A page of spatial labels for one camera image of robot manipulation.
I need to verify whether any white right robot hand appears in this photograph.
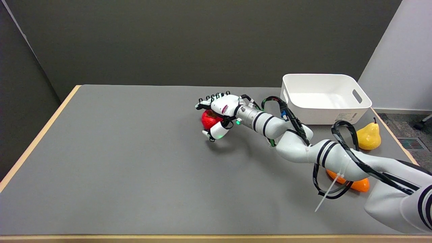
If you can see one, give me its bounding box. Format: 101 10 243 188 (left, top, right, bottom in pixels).
195 91 244 142

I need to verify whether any white plastic bin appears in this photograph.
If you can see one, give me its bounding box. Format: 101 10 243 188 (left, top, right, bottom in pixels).
280 74 372 126

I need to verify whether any yellow pear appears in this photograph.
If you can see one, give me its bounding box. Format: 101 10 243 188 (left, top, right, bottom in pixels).
356 117 382 151

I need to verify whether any orange mango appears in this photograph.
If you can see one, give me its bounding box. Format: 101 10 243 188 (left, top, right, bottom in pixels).
326 169 370 193

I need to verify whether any floor vent grate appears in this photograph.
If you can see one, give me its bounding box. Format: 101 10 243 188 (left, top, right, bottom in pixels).
397 136 426 150

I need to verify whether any black chair caster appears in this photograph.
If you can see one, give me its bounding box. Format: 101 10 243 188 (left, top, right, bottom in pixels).
414 114 432 131

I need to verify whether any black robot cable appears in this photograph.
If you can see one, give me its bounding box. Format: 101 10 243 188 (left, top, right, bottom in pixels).
261 96 415 199

